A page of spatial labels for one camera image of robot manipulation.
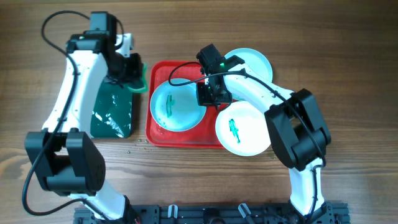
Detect light blue plate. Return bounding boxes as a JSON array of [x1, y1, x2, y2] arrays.
[[149, 78, 206, 132], [224, 48, 273, 82]]

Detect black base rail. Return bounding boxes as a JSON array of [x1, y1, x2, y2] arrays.
[[73, 202, 351, 224]]

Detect white plate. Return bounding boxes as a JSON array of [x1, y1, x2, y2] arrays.
[[215, 101, 271, 156]]

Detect red plastic tray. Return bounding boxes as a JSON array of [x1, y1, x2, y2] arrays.
[[146, 60, 223, 149]]

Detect green sponge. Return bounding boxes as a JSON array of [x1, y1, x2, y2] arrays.
[[127, 63, 148, 93]]

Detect light blue plate top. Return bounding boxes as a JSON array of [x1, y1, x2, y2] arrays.
[[224, 48, 273, 82]]

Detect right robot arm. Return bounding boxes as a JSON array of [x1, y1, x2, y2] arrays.
[[196, 44, 331, 220]]

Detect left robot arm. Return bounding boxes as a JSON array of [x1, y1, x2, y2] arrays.
[[21, 11, 147, 223]]

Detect dark green tray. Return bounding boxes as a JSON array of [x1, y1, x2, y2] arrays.
[[90, 82, 133, 139]]

